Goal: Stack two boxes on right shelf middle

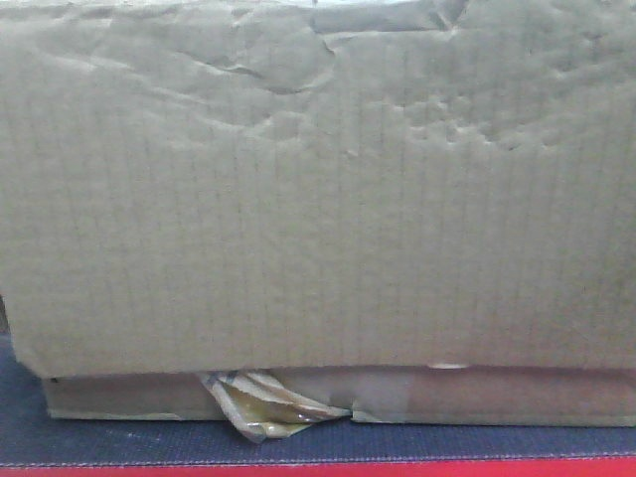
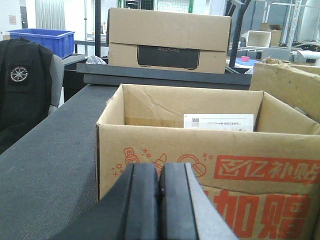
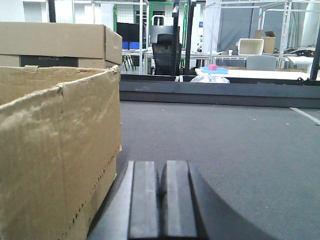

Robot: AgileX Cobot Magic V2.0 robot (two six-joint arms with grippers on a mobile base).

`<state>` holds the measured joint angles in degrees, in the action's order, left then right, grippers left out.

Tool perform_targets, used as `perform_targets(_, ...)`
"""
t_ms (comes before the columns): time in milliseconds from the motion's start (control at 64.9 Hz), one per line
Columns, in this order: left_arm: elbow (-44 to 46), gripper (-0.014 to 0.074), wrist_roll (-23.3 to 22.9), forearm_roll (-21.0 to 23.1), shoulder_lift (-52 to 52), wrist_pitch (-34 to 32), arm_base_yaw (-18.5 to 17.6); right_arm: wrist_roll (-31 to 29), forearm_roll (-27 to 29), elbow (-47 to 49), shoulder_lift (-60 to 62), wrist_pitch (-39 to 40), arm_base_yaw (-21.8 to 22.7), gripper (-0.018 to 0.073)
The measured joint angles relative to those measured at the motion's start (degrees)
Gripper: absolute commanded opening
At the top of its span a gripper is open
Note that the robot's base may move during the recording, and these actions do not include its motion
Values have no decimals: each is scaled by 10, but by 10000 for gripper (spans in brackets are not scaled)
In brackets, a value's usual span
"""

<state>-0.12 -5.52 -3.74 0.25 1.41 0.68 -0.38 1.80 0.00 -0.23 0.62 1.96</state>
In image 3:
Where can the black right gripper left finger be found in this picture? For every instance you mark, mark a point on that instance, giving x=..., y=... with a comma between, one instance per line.
x=132, y=213

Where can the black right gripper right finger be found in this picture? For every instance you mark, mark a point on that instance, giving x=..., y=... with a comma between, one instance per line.
x=192, y=210

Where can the worn cardboard box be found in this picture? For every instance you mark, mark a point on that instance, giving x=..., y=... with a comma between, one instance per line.
x=60, y=134

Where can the white work table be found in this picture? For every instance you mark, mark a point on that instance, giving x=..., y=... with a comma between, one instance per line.
x=260, y=74

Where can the blue tray with pink block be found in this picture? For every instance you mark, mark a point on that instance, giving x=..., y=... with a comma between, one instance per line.
x=217, y=70

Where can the grey chair back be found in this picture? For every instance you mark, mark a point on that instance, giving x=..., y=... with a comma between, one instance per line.
x=261, y=63

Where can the black mesh office chair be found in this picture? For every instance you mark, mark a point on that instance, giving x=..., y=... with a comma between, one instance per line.
x=163, y=55

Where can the white plastic tub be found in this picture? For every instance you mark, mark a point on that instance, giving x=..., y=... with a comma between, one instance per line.
x=250, y=46

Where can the open brown cardboard box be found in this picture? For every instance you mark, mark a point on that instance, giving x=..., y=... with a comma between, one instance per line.
x=269, y=40

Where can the closed cardboard box black label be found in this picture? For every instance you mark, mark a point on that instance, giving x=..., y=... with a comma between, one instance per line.
x=59, y=45

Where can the black table edge rail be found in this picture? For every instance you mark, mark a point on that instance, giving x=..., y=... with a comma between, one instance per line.
x=254, y=92

